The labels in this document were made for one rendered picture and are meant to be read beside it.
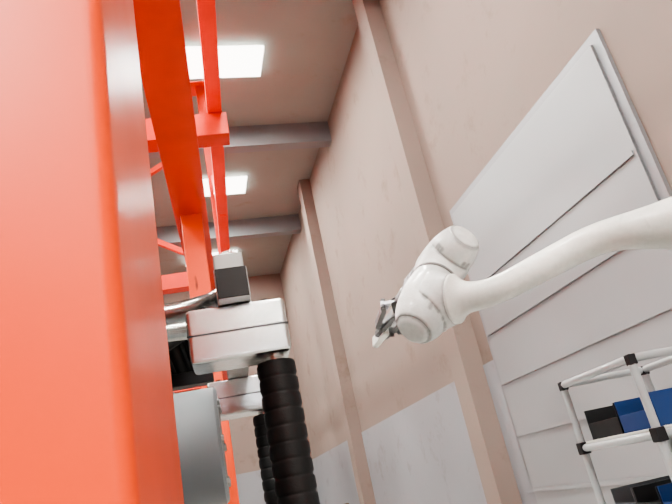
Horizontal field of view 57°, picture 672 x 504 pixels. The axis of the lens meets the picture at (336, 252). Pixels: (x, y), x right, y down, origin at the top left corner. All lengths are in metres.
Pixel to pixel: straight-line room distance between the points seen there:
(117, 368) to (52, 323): 0.03
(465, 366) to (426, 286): 4.82
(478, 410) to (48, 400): 5.83
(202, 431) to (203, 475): 0.04
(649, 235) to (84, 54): 1.09
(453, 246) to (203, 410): 0.77
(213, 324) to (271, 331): 0.05
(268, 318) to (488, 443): 5.47
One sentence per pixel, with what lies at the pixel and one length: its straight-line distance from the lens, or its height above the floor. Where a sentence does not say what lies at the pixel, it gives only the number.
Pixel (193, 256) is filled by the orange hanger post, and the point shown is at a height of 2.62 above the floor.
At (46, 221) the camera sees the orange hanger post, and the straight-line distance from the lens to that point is 0.23.
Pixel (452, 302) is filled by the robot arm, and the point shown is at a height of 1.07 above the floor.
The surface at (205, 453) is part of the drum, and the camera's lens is 0.68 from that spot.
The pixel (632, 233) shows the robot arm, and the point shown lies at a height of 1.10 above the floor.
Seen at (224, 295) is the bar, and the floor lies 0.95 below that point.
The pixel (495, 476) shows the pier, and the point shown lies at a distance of 5.98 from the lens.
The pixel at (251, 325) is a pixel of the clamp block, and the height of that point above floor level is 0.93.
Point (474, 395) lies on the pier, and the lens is 6.01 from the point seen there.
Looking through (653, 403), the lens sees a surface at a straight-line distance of 2.31.
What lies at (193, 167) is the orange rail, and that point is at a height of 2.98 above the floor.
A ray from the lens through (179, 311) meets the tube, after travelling 0.72.
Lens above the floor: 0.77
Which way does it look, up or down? 21 degrees up
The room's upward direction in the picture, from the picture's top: 12 degrees counter-clockwise
